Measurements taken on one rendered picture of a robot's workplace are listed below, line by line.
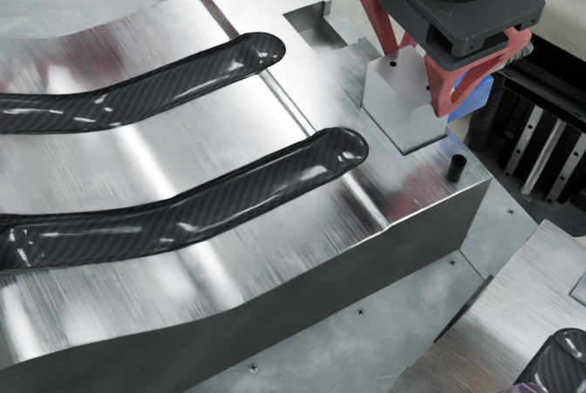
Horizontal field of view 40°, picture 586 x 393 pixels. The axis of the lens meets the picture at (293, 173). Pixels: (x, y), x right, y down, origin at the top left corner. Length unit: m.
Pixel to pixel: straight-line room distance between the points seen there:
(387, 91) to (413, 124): 0.03
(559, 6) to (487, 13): 0.41
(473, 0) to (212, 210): 0.21
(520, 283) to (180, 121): 0.25
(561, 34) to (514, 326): 0.43
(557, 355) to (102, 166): 0.31
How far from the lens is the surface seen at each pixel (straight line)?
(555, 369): 0.55
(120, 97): 0.59
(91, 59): 0.61
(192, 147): 0.55
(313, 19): 0.67
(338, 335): 0.57
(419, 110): 0.53
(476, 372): 0.51
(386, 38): 0.55
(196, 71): 0.60
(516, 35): 0.51
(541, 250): 0.58
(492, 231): 0.65
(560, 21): 0.89
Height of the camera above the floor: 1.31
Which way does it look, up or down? 51 degrees down
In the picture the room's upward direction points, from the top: 8 degrees clockwise
